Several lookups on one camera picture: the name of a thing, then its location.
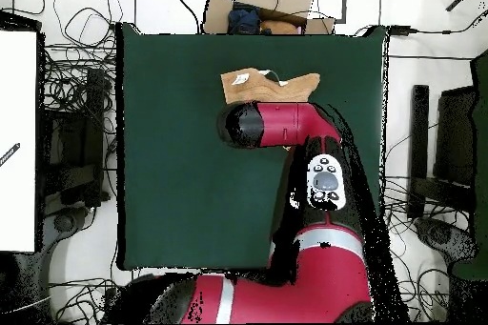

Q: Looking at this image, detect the tan terry towel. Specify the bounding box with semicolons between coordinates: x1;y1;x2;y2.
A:
219;67;321;106

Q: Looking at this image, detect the orange garment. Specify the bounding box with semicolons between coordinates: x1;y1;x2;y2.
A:
259;19;303;35

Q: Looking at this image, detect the black power adapter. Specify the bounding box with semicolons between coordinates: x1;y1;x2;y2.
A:
387;24;414;36

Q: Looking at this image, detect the green cloth covered furniture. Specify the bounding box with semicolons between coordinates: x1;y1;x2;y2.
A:
451;49;488;281

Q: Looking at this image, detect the dark green table cloth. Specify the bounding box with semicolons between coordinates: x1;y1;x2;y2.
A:
115;21;388;271

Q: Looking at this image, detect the black cable tangle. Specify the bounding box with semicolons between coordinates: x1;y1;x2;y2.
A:
380;175;478;322
39;44;119;112

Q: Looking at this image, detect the white panel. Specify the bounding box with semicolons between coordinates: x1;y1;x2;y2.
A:
0;29;39;254

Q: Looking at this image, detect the black marker pen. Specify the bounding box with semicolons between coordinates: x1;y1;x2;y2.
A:
0;142;21;169

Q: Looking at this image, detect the black upright bar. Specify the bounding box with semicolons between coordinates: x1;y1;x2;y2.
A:
406;84;431;220

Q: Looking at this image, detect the black equipment stand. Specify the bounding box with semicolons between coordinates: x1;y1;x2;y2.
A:
37;67;112;212

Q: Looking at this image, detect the dark blue garment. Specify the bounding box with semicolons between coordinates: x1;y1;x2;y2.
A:
227;2;263;35

